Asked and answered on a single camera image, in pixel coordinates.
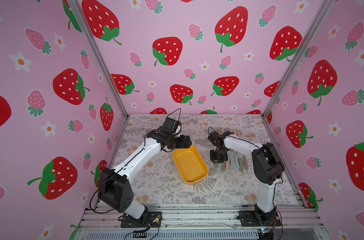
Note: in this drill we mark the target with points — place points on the aluminium frame rail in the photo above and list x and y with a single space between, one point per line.
208 222

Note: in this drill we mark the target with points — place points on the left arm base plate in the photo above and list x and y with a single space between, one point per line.
148 219

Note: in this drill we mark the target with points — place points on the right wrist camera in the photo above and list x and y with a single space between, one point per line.
218 140

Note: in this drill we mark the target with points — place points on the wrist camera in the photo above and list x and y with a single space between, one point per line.
218 140
171 127

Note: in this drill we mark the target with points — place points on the yellow plastic storage box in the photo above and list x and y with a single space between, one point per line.
191 165

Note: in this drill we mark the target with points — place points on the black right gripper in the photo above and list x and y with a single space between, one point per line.
219 151

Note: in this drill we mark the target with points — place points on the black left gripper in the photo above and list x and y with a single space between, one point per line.
186 142

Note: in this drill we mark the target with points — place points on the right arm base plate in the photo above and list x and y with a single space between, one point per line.
259 219

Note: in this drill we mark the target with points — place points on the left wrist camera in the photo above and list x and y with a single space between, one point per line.
171 127

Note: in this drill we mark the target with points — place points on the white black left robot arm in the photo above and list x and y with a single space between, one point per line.
115 184

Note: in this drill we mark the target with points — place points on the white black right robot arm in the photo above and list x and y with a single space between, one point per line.
267 164

